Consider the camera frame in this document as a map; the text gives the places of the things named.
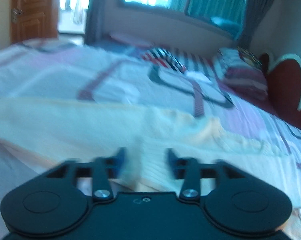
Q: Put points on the dark grey curtain left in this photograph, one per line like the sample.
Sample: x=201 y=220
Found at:
x=94 y=21

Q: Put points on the black white striped garment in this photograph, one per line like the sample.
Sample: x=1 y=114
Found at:
x=163 y=58

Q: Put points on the striped folded quilt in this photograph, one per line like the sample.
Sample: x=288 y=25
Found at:
x=232 y=71

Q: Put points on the brown wooden door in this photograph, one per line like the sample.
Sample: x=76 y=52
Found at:
x=33 y=19

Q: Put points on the dark grey curtain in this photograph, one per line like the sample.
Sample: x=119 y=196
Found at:
x=255 y=12
x=94 y=21

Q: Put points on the dark grey curtain right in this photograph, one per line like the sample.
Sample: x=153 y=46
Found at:
x=255 y=12

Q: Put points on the striped mattress cover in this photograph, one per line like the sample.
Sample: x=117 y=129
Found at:
x=194 y=62

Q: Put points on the patterned bed sheet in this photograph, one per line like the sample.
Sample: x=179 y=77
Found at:
x=55 y=71

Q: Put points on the cream knit sweater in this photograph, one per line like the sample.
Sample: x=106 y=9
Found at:
x=43 y=133

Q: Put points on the red white headboard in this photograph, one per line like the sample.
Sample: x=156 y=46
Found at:
x=283 y=76

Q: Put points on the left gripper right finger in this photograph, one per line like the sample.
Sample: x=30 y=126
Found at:
x=186 y=169

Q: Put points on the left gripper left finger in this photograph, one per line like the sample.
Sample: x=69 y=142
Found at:
x=104 y=169

